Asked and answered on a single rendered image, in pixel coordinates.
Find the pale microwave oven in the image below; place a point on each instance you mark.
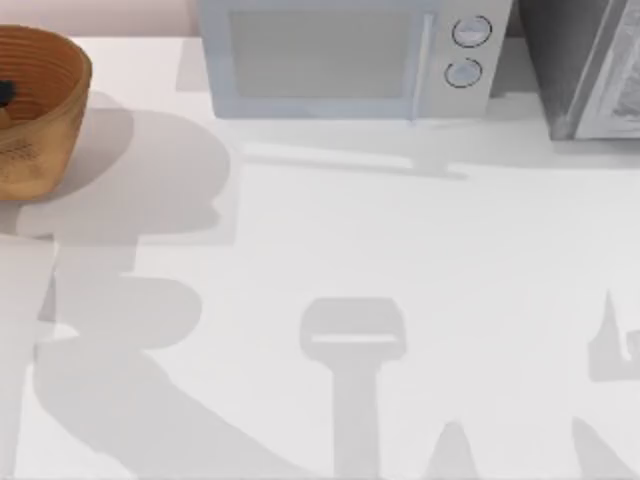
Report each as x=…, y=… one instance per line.
x=480, y=105

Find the brown wicker basket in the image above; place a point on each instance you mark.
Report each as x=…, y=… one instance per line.
x=55, y=125

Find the microwave knob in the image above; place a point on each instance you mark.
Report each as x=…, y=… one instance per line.
x=472, y=31
x=463, y=72

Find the microwave door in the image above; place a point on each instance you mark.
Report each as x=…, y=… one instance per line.
x=320, y=55

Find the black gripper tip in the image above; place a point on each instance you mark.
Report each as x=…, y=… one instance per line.
x=6, y=92

